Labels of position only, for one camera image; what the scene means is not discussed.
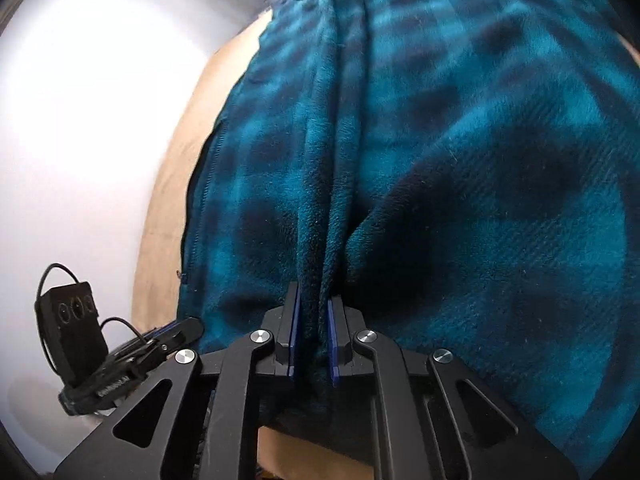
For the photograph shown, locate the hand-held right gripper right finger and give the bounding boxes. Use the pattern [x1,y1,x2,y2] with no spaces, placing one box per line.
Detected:
[327,296,581,480]

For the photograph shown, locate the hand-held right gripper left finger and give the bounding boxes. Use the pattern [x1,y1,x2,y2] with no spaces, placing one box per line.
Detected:
[52,281,301,480]

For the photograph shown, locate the teal plaid fleece jacket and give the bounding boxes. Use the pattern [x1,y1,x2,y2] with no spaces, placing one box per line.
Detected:
[177,0,640,480]

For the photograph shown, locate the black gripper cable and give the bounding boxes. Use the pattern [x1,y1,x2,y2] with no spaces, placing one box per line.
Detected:
[34,262,151,376]

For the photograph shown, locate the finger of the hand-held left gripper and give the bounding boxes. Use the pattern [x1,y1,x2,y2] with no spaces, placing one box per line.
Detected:
[147,317,205,354]

